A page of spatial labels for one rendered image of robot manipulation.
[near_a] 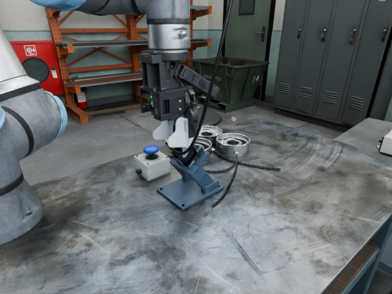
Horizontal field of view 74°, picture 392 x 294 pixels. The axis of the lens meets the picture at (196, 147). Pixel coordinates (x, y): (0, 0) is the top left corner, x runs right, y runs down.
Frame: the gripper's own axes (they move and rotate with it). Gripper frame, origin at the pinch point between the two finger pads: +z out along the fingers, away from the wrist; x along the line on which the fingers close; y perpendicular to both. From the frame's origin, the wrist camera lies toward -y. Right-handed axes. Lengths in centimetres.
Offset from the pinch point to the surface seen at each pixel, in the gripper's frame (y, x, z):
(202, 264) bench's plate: 10.2, 17.9, 11.9
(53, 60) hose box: -68, -361, 15
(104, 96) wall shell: -136, -380, 79
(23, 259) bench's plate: 32.4, -2.8, 11.8
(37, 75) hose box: -44, -363, 33
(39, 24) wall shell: -66, -384, -28
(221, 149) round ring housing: -21.3, -7.8, 9.5
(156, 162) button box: 0.4, -10.1, 7.3
